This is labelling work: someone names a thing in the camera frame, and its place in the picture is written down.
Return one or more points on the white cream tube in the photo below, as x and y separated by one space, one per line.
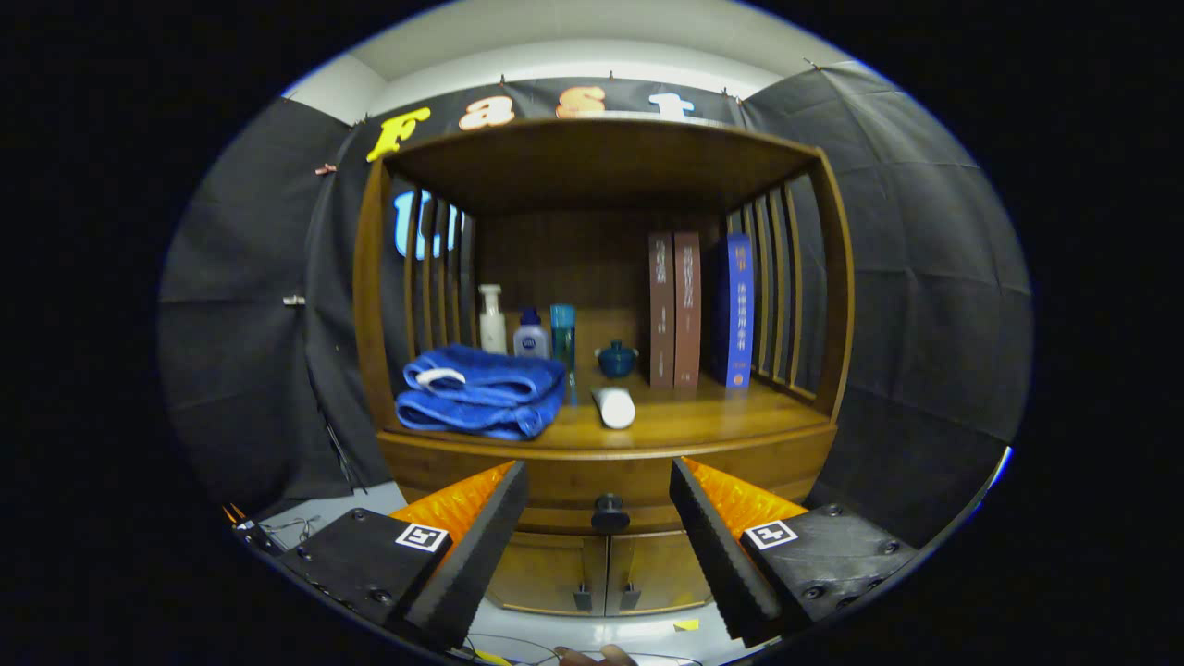
615 409

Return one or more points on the wooden cabinet door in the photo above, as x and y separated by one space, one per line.
550 569
657 566

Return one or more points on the white pump bottle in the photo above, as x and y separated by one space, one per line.
492 328

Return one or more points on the teal clear bottle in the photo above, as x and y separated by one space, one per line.
562 342

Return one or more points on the reddish brown book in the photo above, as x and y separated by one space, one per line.
687 314

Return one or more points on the wooden drawer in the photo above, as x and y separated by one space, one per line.
592 481

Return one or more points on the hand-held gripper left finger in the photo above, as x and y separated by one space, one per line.
476 560

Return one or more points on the wooden cabinet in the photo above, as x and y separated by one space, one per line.
601 166

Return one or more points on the yellow tape piece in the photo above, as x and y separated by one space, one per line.
686 625

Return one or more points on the blue lidded teacup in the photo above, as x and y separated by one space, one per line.
616 361

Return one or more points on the black backdrop cloth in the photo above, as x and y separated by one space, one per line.
925 277

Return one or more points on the dark brown book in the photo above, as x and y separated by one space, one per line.
660 314

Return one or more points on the blue book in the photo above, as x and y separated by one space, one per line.
738 314

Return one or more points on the white bottle blue cap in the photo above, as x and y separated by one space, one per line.
531 340

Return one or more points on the wooden countertop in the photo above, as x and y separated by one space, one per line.
703 416

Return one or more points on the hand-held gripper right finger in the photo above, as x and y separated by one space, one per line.
717 555

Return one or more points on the blue folded towel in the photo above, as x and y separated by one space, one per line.
481 393

